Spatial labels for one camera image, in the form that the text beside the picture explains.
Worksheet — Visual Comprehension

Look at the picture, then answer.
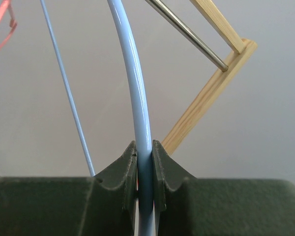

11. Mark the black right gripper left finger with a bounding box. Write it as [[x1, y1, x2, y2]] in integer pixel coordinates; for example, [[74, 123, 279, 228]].
[[0, 142, 137, 236]]

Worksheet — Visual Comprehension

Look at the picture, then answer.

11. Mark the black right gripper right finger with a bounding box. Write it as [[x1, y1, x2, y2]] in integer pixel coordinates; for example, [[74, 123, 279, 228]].
[[152, 140, 295, 236]]

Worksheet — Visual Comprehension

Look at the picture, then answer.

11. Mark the wooden clothes rack left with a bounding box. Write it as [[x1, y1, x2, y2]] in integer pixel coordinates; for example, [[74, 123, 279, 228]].
[[162, 0, 258, 155]]

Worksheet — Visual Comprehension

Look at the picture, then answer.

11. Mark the pink hanger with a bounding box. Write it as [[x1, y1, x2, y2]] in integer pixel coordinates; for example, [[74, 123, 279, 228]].
[[0, 0, 18, 50]]

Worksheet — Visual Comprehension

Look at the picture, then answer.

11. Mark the light blue hanger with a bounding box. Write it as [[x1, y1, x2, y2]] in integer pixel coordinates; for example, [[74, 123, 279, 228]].
[[40, 0, 153, 236]]

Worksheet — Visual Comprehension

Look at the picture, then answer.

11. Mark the metal hanging rod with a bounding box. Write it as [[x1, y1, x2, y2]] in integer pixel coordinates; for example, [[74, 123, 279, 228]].
[[146, 0, 229, 72]]

